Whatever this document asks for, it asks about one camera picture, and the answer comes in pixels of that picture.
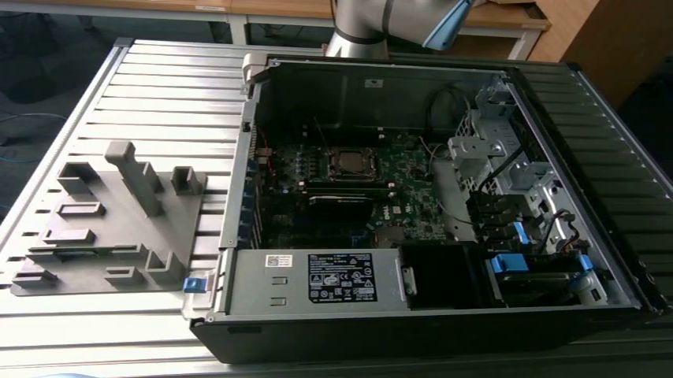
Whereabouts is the metal socket cover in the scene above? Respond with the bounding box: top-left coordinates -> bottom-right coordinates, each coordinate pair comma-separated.
328,147 -> 381,182

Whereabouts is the silver CPU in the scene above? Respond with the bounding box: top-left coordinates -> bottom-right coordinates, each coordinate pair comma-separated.
336,152 -> 370,174

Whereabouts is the metal locking lever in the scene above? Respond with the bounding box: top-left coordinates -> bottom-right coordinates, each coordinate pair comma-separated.
312,116 -> 331,154

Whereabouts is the CPU socket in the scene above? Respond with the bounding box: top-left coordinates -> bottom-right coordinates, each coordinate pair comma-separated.
324,147 -> 383,183

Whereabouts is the black graphics card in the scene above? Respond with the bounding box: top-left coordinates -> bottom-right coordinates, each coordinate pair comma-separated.
306,192 -> 378,232

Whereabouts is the green motherboard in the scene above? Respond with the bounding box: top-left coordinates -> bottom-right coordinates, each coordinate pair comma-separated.
255,132 -> 462,250

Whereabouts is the silver metal drive cage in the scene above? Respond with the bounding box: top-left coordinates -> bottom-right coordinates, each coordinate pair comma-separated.
446,78 -> 563,198

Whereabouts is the grey power supply unit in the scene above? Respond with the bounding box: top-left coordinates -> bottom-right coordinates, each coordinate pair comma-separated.
226,247 -> 411,316

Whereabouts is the black plastic air shroud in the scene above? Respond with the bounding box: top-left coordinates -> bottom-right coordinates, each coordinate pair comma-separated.
402,243 -> 491,311

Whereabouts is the hard disk blue carrier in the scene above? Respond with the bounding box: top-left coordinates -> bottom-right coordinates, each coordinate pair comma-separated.
487,253 -> 577,309

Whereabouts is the black PC case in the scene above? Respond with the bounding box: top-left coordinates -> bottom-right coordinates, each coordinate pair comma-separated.
180,52 -> 673,365

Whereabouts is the grey parts rack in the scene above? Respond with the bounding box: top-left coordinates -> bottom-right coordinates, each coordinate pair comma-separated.
8,140 -> 210,297

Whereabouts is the wooden cabinet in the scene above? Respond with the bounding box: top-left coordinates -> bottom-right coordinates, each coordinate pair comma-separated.
527,0 -> 673,109

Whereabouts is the black disk bay bracket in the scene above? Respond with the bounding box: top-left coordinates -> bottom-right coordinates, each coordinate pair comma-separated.
465,191 -> 535,253

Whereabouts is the thick black cable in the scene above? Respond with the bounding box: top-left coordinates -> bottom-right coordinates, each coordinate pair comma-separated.
475,145 -> 525,198

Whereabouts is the pale grey case handle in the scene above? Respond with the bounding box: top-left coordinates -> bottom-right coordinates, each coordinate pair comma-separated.
240,54 -> 270,96

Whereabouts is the black cable with plug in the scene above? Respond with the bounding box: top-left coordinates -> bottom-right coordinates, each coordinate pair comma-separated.
539,208 -> 575,248

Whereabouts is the wooden desk white frame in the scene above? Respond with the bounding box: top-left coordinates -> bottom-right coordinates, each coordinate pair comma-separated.
230,0 -> 551,61

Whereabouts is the blue floor cable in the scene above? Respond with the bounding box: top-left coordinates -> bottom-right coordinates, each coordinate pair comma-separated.
0,111 -> 69,124

